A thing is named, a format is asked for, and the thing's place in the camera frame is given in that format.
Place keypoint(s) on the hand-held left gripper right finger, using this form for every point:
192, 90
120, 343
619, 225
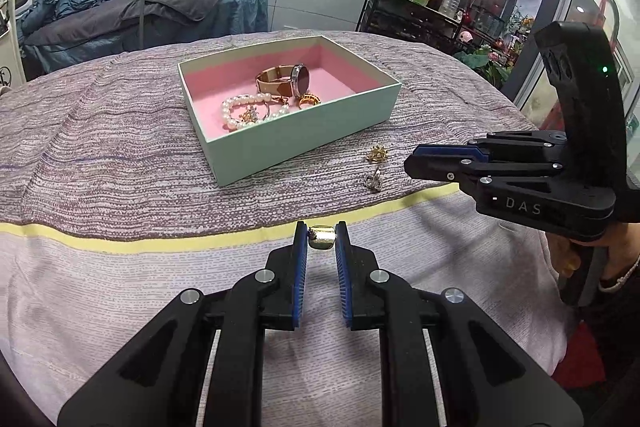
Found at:
341, 277

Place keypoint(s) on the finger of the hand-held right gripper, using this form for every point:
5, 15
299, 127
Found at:
520, 144
440, 168

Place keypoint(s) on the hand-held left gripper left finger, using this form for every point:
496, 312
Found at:
300, 277

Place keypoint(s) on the silver earring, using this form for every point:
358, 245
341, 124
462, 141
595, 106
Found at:
374, 181

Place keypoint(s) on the green box with pink lining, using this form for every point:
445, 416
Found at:
300, 142

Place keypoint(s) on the rose gold wrist watch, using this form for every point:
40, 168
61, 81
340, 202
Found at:
301, 79

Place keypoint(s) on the gold star ornament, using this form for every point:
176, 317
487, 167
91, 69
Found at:
248, 114

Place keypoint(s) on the person's right hand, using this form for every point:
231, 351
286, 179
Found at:
565, 262

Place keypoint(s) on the green potted plant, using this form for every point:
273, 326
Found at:
482, 64

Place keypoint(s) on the pink toy ball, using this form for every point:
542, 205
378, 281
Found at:
466, 37

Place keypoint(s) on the black storage rack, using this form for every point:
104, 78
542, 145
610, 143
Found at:
400, 19

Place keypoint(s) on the massage bed with dark cover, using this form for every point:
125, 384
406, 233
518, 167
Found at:
100, 42

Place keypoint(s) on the crumpled blue blanket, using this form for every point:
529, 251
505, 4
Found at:
65, 2

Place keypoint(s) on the white beauty machine with screen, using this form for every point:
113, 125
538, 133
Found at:
10, 52

